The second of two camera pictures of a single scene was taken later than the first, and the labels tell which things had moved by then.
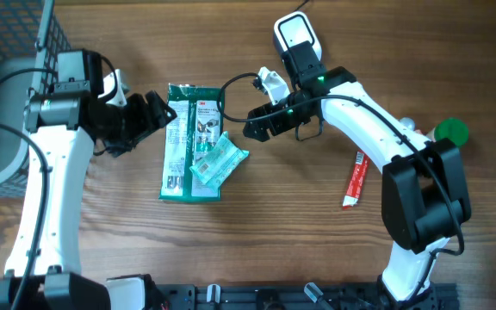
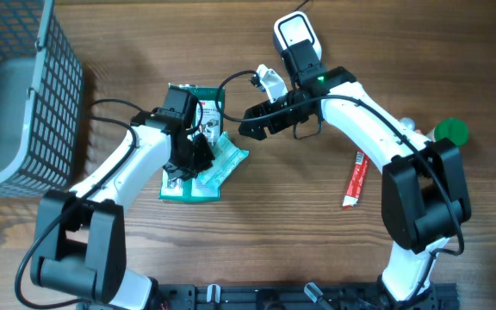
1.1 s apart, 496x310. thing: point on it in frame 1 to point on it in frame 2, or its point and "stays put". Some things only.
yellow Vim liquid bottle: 408,122 stays put
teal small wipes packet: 219,162 stays put
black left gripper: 140,122 to 201,157
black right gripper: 262,127 stays put
